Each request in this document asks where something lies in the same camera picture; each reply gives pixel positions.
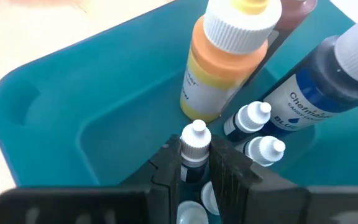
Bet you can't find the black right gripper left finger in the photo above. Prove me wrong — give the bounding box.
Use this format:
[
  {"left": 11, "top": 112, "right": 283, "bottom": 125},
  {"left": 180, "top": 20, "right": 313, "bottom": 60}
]
[{"left": 0, "top": 136, "right": 181, "bottom": 224}]

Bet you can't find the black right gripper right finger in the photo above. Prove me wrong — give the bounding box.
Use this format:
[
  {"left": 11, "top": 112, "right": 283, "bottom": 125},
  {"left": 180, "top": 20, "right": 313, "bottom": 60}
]
[{"left": 209, "top": 136, "right": 358, "bottom": 224}]

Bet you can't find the small dropper bottle white cap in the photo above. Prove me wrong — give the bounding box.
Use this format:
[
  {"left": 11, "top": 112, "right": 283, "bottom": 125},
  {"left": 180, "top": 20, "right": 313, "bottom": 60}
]
[
  {"left": 223, "top": 101, "right": 272, "bottom": 142},
  {"left": 176, "top": 200, "right": 209, "bottom": 224},
  {"left": 178, "top": 119, "right": 213, "bottom": 184}
]

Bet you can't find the large yellow food coloring bottle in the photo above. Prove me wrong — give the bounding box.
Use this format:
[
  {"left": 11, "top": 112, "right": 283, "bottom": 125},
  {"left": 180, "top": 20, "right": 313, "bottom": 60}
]
[{"left": 180, "top": 0, "right": 283, "bottom": 123}]

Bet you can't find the large blue food coloring bottle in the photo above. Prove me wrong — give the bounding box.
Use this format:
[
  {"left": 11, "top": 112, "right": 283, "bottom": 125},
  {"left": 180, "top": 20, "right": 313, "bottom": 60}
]
[{"left": 261, "top": 21, "right": 358, "bottom": 136}]

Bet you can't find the large pink food coloring bottle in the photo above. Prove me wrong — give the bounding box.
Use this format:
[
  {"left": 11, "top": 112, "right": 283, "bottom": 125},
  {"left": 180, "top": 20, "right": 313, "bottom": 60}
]
[{"left": 244, "top": 0, "right": 318, "bottom": 86}]

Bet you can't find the teal plastic bin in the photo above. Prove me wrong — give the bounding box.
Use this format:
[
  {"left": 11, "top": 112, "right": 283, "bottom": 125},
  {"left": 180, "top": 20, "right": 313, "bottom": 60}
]
[{"left": 0, "top": 0, "right": 358, "bottom": 224}]

